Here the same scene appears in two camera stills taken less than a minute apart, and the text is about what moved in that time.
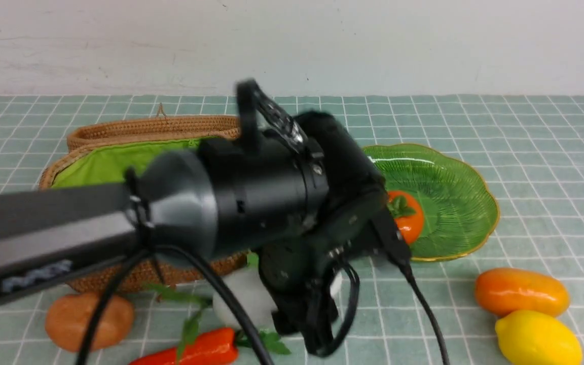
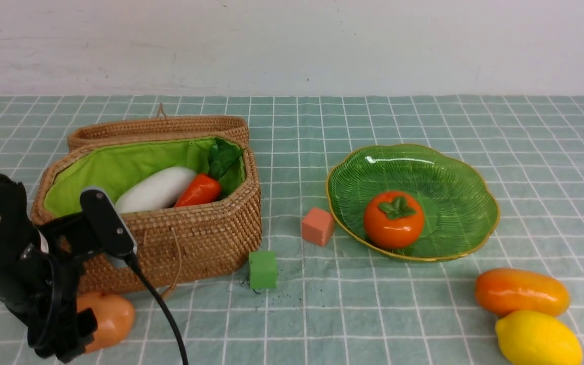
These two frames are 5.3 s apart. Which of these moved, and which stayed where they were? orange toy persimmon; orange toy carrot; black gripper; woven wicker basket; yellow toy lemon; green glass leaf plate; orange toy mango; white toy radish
Moved: white toy radish; orange toy carrot; black gripper
Stayed: woven wicker basket; orange toy mango; green glass leaf plate; yellow toy lemon; orange toy persimmon
